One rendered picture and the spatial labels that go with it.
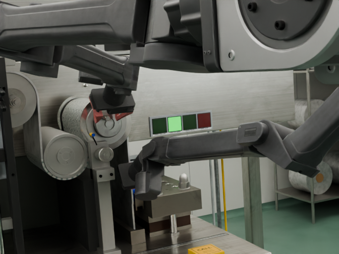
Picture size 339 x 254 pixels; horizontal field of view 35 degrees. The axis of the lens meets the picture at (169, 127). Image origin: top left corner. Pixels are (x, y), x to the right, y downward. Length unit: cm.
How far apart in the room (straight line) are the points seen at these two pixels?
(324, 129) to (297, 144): 6
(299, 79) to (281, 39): 484
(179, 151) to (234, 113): 83
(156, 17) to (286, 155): 51
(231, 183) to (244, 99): 285
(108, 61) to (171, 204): 61
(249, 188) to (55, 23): 174
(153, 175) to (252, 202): 106
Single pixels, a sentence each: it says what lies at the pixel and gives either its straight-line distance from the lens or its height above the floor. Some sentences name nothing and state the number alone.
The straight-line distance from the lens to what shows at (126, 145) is 152.
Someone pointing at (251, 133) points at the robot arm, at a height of 126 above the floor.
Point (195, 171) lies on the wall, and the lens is 466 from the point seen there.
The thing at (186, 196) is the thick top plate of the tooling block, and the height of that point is 102.
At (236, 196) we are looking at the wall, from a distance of 492.
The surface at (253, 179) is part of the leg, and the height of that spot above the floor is 89.
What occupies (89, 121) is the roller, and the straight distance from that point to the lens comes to 146.
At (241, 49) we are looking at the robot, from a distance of 40.
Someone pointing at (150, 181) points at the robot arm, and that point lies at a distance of 133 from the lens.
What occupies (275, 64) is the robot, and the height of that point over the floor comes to 139.
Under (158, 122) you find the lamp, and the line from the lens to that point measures 189.
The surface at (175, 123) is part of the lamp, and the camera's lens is 192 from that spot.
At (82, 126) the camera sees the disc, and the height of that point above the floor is 125.
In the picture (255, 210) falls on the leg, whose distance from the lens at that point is 236.
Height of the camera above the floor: 140
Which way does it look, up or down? 7 degrees down
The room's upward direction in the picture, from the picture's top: 4 degrees counter-clockwise
